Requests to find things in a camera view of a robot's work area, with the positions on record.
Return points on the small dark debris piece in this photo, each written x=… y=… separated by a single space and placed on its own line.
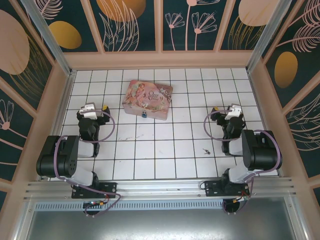
x=206 y=150

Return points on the small blue padlock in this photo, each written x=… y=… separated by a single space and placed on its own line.
x=144 y=115

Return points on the pink illustrated tin box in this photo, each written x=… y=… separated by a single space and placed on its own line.
x=147 y=98

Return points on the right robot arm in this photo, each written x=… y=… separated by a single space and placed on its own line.
x=260 y=155

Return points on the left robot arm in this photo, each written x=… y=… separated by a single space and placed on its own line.
x=50 y=160

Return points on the yellow power connector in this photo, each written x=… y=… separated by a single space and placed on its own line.
x=236 y=200
x=101 y=204

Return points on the grey metal sheet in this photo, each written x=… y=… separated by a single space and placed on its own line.
x=160 y=225

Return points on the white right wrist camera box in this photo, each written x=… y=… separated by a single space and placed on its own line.
x=233 y=112

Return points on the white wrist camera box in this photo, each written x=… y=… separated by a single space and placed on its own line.
x=88 y=111
x=233 y=112

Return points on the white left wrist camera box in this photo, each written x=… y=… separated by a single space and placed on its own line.
x=88 y=111

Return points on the aluminium side rail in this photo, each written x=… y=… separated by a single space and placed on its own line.
x=63 y=105
x=260 y=105

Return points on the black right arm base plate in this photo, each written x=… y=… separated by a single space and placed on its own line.
x=212 y=187

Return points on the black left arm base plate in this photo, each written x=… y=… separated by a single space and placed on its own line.
x=110 y=188

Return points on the aluminium corner post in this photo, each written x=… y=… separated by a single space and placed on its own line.
x=50 y=37
x=265 y=35

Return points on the long aluminium mounting rail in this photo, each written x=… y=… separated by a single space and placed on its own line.
x=160 y=187

